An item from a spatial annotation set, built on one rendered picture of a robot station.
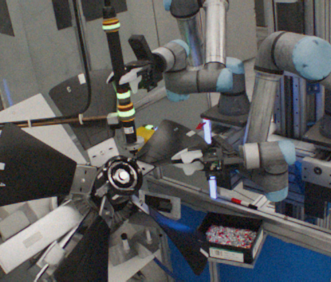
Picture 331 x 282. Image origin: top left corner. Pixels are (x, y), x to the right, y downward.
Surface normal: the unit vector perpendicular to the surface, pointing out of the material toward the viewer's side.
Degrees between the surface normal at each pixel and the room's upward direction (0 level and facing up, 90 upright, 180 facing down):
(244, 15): 90
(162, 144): 8
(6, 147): 72
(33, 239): 50
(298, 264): 90
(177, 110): 90
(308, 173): 90
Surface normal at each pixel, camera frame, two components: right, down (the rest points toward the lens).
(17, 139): 0.38, 0.04
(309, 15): -0.66, 0.41
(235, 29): 0.59, 0.29
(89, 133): -0.26, -0.15
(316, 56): 0.39, 0.29
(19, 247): 0.48, -0.42
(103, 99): -0.09, -0.31
